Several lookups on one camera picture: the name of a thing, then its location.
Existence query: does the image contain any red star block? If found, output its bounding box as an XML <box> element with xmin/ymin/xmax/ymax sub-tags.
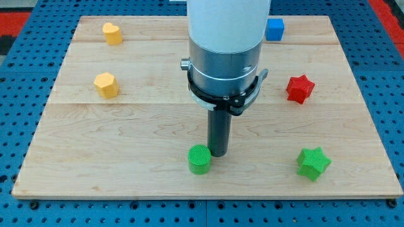
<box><xmin>286</xmin><ymin>75</ymin><xmax>315</xmax><ymax>105</ymax></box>

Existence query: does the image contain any blue cube block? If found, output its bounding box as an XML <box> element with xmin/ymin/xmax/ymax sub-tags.
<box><xmin>265</xmin><ymin>18</ymin><xmax>285</xmax><ymax>41</ymax></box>

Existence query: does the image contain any blue perforated table mat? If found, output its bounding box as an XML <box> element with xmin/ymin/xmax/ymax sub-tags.
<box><xmin>1</xmin><ymin>0</ymin><xmax>403</xmax><ymax>226</ymax></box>

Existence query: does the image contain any green star block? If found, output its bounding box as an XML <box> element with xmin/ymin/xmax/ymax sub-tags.
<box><xmin>297</xmin><ymin>147</ymin><xmax>332</xmax><ymax>182</ymax></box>

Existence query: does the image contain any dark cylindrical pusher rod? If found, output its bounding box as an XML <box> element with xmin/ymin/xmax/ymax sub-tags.
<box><xmin>208</xmin><ymin>110</ymin><xmax>232</xmax><ymax>157</ymax></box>

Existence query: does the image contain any green cylinder block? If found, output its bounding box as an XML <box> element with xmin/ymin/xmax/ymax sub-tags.
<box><xmin>187</xmin><ymin>144</ymin><xmax>211</xmax><ymax>175</ymax></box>

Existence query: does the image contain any yellow hexagon block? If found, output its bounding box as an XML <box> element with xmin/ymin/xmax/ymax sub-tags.
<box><xmin>93</xmin><ymin>73</ymin><xmax>119</xmax><ymax>99</ymax></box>

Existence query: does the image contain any wooden board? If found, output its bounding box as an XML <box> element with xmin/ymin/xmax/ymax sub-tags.
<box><xmin>12</xmin><ymin>16</ymin><xmax>403</xmax><ymax>200</ymax></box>

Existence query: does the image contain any yellow heart block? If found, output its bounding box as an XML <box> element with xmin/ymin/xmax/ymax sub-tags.
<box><xmin>102</xmin><ymin>22</ymin><xmax>123</xmax><ymax>45</ymax></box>

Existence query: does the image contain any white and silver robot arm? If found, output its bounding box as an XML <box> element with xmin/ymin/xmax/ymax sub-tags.
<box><xmin>181</xmin><ymin>0</ymin><xmax>270</xmax><ymax>116</ymax></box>

